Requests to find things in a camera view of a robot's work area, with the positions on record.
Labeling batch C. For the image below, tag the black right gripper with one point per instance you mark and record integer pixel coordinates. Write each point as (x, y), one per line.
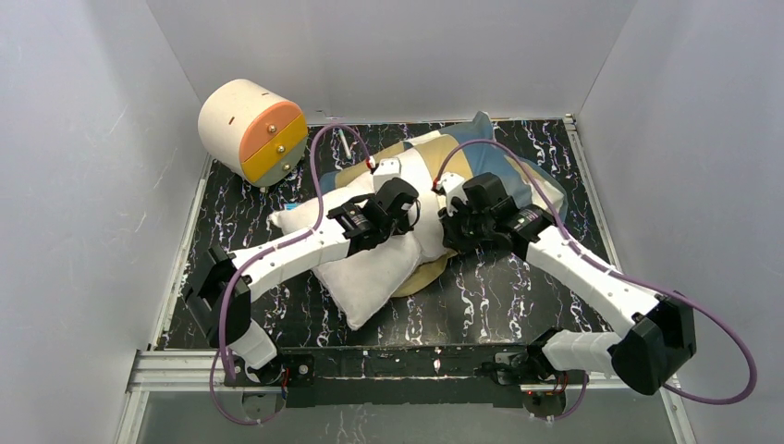
(461, 216)

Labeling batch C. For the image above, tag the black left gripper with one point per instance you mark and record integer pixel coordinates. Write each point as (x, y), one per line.
(380, 212)

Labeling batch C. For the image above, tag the blue beige white pillowcase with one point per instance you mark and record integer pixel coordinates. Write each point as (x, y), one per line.
(476, 159)

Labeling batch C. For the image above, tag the white pillow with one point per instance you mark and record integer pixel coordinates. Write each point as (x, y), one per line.
(361, 284)

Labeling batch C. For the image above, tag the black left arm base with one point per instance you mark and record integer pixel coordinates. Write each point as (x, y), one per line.
(272, 382)

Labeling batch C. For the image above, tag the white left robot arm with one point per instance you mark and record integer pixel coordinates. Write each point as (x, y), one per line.
(224, 285)

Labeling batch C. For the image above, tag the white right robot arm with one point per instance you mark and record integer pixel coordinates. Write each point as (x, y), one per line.
(651, 335)

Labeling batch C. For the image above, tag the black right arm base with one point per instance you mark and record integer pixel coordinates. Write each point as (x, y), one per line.
(520, 374)

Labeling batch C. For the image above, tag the round cream drawer cabinet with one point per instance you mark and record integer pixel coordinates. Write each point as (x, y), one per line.
(258, 134)

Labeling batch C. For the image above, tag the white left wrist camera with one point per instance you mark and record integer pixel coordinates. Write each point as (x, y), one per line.
(383, 170)

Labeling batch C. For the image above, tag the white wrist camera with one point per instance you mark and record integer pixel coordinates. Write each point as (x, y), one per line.
(383, 170)
(449, 191)

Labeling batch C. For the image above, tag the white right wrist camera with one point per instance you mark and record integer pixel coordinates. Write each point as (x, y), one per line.
(449, 191)

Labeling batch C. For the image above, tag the aluminium table frame rail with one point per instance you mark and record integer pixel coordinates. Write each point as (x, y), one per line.
(410, 375)

